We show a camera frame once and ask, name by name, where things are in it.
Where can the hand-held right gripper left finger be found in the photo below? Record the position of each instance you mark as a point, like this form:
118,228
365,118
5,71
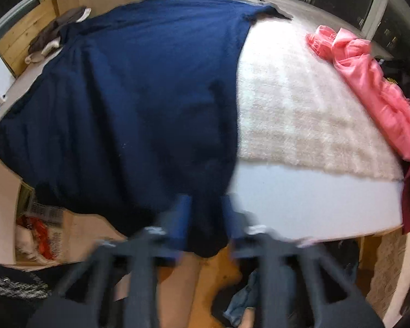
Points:
183,217

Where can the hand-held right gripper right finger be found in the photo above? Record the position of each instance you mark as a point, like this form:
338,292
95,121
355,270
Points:
230,220

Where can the navy blue garment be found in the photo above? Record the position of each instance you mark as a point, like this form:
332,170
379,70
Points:
140,92

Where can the brown folded clothes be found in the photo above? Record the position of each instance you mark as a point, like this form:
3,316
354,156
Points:
54,29

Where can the blue jeans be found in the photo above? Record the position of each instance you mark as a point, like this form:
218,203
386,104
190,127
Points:
242,297

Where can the white bed mattress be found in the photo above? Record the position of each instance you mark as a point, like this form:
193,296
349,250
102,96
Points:
311,205

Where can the white fluffy blanket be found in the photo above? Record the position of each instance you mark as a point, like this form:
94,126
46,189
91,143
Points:
293,109

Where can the white laundry basket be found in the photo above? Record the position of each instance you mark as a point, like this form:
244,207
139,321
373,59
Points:
41,225

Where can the pink garment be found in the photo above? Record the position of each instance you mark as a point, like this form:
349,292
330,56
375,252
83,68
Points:
369,82

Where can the white folded cloth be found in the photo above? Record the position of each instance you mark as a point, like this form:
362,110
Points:
49,47

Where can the wooden headboard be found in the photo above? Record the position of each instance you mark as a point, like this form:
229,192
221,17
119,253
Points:
20,34

